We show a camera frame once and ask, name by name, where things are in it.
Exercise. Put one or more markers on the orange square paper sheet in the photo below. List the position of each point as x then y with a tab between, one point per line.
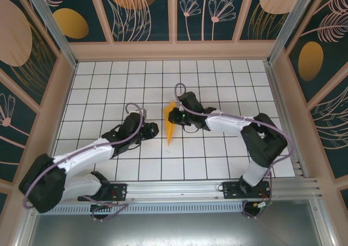
170	132

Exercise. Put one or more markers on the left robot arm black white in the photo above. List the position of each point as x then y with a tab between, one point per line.
40	186

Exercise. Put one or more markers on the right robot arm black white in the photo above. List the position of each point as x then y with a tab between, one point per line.
266	148

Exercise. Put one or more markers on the grey metal sheet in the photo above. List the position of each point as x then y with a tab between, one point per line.
174	229

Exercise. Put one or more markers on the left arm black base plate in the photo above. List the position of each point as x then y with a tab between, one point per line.
121	189

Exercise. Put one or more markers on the aluminium mounting rail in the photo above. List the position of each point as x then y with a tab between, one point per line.
174	189

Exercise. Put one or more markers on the aluminium side rail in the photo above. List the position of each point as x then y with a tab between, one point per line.
280	99

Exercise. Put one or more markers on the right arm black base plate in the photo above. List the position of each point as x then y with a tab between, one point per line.
231	190

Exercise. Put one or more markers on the aluminium frame post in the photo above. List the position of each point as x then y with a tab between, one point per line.
55	31
290	23

